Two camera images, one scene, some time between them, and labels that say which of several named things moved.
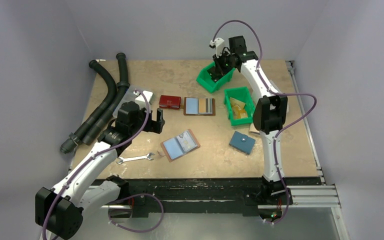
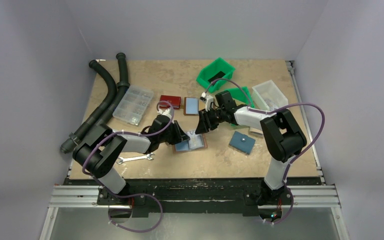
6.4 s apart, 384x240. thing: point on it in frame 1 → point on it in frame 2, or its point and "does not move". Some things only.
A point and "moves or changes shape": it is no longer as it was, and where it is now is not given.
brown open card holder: x=196 y=106 does not move
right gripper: x=218 y=66 → x=206 y=120
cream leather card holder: x=253 y=131 does not move
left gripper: x=153 y=124 → x=174 y=132
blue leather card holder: x=242 y=142 does not move
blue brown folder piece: x=184 y=143 moves or changes shape
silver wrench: x=148 y=156 does not move
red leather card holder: x=166 y=101 does not move
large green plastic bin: x=204 y=78 does not move
